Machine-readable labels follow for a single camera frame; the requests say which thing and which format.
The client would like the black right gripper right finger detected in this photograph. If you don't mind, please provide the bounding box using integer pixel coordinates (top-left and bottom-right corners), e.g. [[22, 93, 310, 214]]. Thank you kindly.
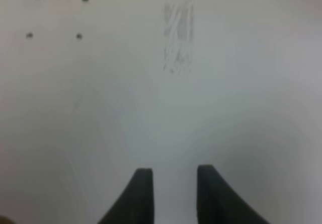
[[197, 165, 267, 223]]

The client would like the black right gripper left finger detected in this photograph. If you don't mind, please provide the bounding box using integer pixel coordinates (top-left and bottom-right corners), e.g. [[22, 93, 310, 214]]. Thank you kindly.
[[99, 168, 154, 224]]

